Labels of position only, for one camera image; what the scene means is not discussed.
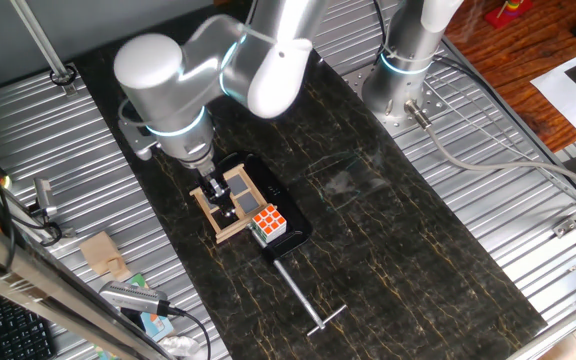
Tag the colourful picture puzzle board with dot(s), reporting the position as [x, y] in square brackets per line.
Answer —
[158, 325]

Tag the black keyboard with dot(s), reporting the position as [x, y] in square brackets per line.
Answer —
[13, 332]

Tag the black marble pattern mat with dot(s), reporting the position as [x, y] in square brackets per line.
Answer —
[368, 260]

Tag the black camera ball mount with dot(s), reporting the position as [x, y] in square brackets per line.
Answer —
[43, 212]

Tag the silver camera pole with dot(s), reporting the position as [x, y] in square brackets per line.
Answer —
[38, 36]

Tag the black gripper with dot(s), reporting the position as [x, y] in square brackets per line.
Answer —
[207, 180]

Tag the white crumpled plastic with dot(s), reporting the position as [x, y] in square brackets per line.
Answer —
[180, 346]

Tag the brown wooden table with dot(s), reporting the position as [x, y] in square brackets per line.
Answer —
[518, 55]

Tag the aluminium frame beam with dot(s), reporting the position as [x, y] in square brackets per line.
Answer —
[18, 275]

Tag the wooden sliding window model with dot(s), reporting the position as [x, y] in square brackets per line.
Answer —
[248, 202]

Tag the small cardboard piece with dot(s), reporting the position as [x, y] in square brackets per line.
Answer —
[99, 252]

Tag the white marker paper sheet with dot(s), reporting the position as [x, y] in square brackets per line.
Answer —
[558, 95]

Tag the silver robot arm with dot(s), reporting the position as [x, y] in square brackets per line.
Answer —
[153, 75]

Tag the rubik's cube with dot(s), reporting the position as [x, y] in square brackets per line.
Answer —
[268, 220]

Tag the silver depth camera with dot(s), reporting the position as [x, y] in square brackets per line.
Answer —
[44, 195]
[130, 297]

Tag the black C-clamp with silver screw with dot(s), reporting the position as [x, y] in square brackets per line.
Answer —
[288, 210]

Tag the silver robot mounting plate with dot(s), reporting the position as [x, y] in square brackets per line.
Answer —
[435, 102]

